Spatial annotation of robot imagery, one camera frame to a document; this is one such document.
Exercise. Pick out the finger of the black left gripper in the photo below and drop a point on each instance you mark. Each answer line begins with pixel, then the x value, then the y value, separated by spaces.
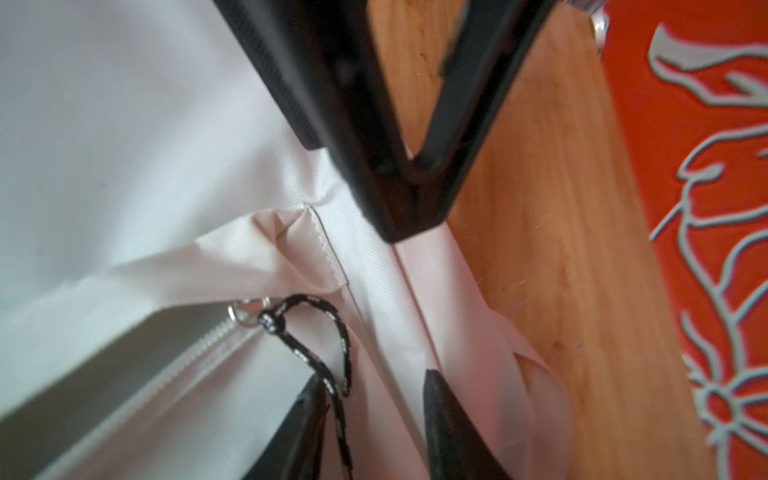
pixel 319 63

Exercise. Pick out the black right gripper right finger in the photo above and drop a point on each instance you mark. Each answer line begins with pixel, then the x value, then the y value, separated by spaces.
pixel 455 449

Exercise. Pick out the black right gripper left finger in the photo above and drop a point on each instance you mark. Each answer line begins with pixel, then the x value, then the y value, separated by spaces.
pixel 296 449

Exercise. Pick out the white canvas backpack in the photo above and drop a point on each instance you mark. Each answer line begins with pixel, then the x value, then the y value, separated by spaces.
pixel 175 267

